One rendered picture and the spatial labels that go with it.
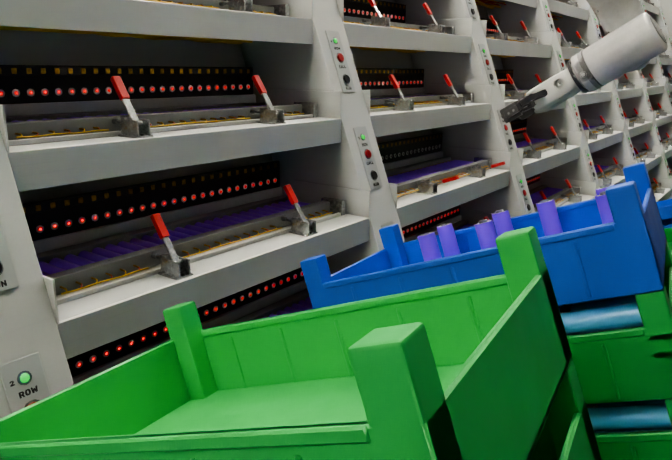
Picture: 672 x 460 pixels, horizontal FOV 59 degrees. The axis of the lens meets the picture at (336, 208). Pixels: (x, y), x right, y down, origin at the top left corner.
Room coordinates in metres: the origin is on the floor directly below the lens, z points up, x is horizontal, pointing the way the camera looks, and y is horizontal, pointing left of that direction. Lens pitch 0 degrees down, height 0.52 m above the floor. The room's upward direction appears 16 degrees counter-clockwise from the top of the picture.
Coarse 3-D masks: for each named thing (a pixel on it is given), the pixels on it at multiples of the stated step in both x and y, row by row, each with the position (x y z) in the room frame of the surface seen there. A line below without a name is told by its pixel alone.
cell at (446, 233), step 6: (438, 228) 0.67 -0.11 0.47; (444, 228) 0.67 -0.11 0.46; (450, 228) 0.67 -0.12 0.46; (438, 234) 0.68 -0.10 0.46; (444, 234) 0.67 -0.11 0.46; (450, 234) 0.67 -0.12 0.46; (444, 240) 0.67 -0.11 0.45; (450, 240) 0.67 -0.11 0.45; (456, 240) 0.67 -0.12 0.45; (444, 246) 0.67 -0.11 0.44; (450, 246) 0.67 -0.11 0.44; (456, 246) 0.67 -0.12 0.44; (444, 252) 0.68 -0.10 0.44; (450, 252) 0.67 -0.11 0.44; (456, 252) 0.67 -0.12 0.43
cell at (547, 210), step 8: (544, 200) 0.61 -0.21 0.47; (552, 200) 0.61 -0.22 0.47; (544, 208) 0.61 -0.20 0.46; (552, 208) 0.61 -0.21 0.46; (544, 216) 0.61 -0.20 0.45; (552, 216) 0.61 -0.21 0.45; (544, 224) 0.61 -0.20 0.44; (552, 224) 0.61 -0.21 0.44; (560, 224) 0.61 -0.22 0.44; (544, 232) 0.62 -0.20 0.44; (552, 232) 0.61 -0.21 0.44; (560, 232) 0.61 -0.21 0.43
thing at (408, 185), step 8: (480, 160) 1.67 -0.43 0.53; (456, 168) 1.53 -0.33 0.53; (464, 168) 1.55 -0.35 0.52; (424, 176) 1.41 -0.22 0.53; (432, 176) 1.41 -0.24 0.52; (440, 176) 1.45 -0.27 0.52; (448, 176) 1.48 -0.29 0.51; (400, 184) 1.31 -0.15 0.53; (408, 184) 1.33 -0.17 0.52; (400, 192) 1.30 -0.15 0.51
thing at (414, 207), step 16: (400, 160) 1.55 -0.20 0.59; (416, 160) 1.62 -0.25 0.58; (464, 160) 1.73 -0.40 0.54; (496, 160) 1.67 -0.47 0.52; (496, 176) 1.59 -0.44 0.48; (416, 192) 1.34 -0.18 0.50; (448, 192) 1.37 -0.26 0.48; (464, 192) 1.44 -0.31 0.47; (480, 192) 1.51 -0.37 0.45; (400, 208) 1.20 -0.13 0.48; (416, 208) 1.25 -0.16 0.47; (432, 208) 1.31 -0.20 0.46; (448, 208) 1.38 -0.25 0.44; (400, 224) 1.21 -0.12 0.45
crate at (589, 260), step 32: (608, 192) 0.43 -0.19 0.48; (640, 192) 0.58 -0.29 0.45; (512, 224) 0.67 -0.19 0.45; (576, 224) 0.63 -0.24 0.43; (608, 224) 0.44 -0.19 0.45; (640, 224) 0.43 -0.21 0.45; (320, 256) 0.58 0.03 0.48; (384, 256) 0.72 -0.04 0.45; (416, 256) 0.73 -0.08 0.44; (448, 256) 0.50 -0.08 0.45; (480, 256) 0.49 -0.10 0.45; (544, 256) 0.46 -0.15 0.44; (576, 256) 0.45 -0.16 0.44; (608, 256) 0.44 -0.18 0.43; (640, 256) 0.43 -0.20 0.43; (320, 288) 0.57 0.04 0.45; (352, 288) 0.55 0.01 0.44; (384, 288) 0.53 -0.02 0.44; (416, 288) 0.52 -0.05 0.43; (576, 288) 0.45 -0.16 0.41; (608, 288) 0.44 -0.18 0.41; (640, 288) 0.43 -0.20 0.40
